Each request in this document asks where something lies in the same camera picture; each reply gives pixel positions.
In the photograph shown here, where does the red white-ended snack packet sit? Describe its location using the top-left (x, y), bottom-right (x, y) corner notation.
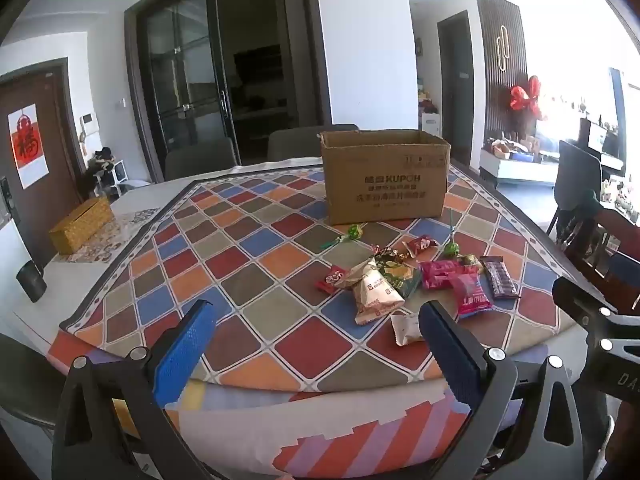
top-left (402, 236), bottom-right (440, 258)

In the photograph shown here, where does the black framed glass sliding door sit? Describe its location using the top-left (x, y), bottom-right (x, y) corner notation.
top-left (122, 0), bottom-right (331, 183)

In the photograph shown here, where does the computer monitor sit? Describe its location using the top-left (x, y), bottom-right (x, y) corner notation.
top-left (580, 117), bottom-right (626, 161)

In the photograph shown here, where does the purple snack bar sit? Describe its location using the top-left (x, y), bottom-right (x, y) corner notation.
top-left (480, 256), bottom-right (520, 299)

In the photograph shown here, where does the white small stool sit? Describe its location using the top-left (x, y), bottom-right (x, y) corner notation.
top-left (97, 160), bottom-right (128, 196)

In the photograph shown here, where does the white shelf with toys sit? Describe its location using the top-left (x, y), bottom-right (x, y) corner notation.
top-left (419, 77), bottom-right (443, 137)

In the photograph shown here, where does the red and white door poster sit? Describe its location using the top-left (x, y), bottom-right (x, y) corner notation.
top-left (7, 103), bottom-right (49, 190)

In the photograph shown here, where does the pink snack packet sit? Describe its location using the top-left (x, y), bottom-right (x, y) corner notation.
top-left (419, 260), bottom-right (478, 291)

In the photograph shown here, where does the yellow woven tissue box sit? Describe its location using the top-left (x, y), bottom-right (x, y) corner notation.
top-left (48, 196), bottom-right (115, 256)

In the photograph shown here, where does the black cup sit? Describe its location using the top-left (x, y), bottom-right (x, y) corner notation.
top-left (15, 261), bottom-right (48, 304)

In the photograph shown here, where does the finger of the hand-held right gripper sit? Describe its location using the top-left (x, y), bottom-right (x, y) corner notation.
top-left (551, 276), bottom-right (618, 333)

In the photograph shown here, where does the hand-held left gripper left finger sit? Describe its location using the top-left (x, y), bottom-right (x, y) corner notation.
top-left (52, 300), bottom-right (221, 480)

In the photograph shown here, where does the dark interior door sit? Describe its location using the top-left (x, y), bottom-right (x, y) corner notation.
top-left (437, 10), bottom-right (476, 166)

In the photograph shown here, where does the green lollipop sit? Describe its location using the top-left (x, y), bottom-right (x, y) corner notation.
top-left (320, 223), bottom-right (368, 251)
top-left (446, 208), bottom-right (462, 258)

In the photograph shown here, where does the small red snack packet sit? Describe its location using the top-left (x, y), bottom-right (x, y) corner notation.
top-left (315, 265), bottom-right (348, 293)

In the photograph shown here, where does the red bow decoration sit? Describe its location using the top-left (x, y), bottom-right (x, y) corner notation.
top-left (509, 75), bottom-right (547, 116)

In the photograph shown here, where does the dark wooden chair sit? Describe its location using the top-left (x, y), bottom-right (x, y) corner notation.
top-left (565, 190), bottom-right (640, 308)

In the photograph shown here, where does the grey dining chair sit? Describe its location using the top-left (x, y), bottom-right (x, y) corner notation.
top-left (547, 139), bottom-right (603, 236)
top-left (165, 137), bottom-right (241, 181)
top-left (267, 124), bottom-right (360, 161)

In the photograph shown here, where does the brown cardboard box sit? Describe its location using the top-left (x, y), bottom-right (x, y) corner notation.
top-left (320, 129), bottom-right (452, 227)

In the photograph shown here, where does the green cracker packet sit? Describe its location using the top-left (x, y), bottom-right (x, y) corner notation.
top-left (375, 252), bottom-right (423, 298)

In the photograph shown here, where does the brown entry door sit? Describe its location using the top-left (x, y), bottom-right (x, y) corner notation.
top-left (0, 57), bottom-right (86, 271)

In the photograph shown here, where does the white low cabinet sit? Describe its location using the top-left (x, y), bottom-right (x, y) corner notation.
top-left (479, 145), bottom-right (561, 188)

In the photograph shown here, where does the beige snack packet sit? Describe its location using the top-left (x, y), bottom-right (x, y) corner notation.
top-left (334, 257), bottom-right (406, 326)

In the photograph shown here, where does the red-pink snack packet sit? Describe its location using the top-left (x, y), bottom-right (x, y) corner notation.
top-left (450, 274), bottom-right (493, 317)

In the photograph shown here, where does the black bag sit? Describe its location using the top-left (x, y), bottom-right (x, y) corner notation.
top-left (82, 146), bottom-right (117, 181)

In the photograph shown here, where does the colourful checked tablecloth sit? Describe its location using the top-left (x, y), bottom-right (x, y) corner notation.
top-left (47, 157), bottom-right (593, 480)

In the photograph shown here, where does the dark slatted wall panel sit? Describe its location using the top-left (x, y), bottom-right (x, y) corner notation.
top-left (475, 0), bottom-right (543, 161)

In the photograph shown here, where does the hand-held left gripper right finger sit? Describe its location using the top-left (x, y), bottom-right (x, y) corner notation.
top-left (419, 301), bottom-right (608, 480)

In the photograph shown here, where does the white snack packet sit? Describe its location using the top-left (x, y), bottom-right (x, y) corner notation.
top-left (390, 310), bottom-right (426, 347)

